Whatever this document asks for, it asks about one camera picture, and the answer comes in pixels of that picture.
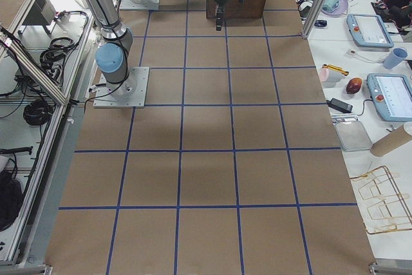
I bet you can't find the pink paper cup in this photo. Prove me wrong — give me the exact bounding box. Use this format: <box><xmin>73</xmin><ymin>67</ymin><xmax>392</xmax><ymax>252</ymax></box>
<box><xmin>319</xmin><ymin>67</ymin><xmax>344</xmax><ymax>83</ymax></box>

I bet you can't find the purple bowl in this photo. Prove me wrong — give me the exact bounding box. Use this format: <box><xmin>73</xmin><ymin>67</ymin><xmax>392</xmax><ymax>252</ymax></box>
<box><xmin>321</xmin><ymin>0</ymin><xmax>348</xmax><ymax>16</ymax></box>

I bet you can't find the gold metal cylinder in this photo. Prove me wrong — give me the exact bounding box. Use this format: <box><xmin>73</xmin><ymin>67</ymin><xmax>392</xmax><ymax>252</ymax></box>
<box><xmin>323</xmin><ymin>64</ymin><xmax>349</xmax><ymax>76</ymax></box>

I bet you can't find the red mango fruit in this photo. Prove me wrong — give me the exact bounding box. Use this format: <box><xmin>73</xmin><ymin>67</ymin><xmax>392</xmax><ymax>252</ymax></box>
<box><xmin>346</xmin><ymin>77</ymin><xmax>362</xmax><ymax>95</ymax></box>

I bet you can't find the teach pendant upper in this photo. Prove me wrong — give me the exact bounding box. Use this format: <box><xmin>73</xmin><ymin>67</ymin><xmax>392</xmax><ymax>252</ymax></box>
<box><xmin>346</xmin><ymin>14</ymin><xmax>394</xmax><ymax>48</ymax></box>

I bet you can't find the teach pendant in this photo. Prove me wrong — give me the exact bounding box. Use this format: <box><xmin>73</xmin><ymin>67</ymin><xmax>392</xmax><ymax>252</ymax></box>
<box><xmin>346</xmin><ymin>14</ymin><xmax>394</xmax><ymax>48</ymax></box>
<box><xmin>366</xmin><ymin>73</ymin><xmax>411</xmax><ymax>122</ymax></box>

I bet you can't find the black power adapter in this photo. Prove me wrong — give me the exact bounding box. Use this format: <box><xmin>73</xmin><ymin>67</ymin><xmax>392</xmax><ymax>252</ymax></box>
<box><xmin>326</xmin><ymin>98</ymin><xmax>353</xmax><ymax>113</ymax></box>

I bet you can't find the metal tray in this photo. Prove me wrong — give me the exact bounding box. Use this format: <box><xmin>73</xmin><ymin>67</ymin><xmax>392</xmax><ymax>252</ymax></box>
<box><xmin>334</xmin><ymin>120</ymin><xmax>372</xmax><ymax>152</ymax></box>

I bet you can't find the light blue cup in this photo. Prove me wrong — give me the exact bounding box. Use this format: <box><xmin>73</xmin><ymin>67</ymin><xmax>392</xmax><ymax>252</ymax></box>
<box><xmin>383</xmin><ymin>48</ymin><xmax>407</xmax><ymax>70</ymax></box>

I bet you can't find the teach pendant lower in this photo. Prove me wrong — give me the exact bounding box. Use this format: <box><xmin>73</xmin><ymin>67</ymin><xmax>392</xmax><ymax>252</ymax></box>
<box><xmin>366</xmin><ymin>73</ymin><xmax>411</xmax><ymax>122</ymax></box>

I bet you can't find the cardboard tube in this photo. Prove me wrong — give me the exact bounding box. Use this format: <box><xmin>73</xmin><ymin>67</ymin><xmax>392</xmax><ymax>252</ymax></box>
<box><xmin>370</xmin><ymin>122</ymin><xmax>411</xmax><ymax>156</ymax></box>

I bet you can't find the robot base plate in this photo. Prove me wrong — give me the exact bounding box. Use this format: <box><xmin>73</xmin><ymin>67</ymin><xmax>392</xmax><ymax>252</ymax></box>
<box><xmin>93</xmin><ymin>67</ymin><xmax>149</xmax><ymax>108</ymax></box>

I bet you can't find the gold wire rack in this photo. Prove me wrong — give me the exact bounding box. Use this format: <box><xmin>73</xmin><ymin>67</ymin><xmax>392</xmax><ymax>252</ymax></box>
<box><xmin>350</xmin><ymin>166</ymin><xmax>411</xmax><ymax>235</ymax></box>

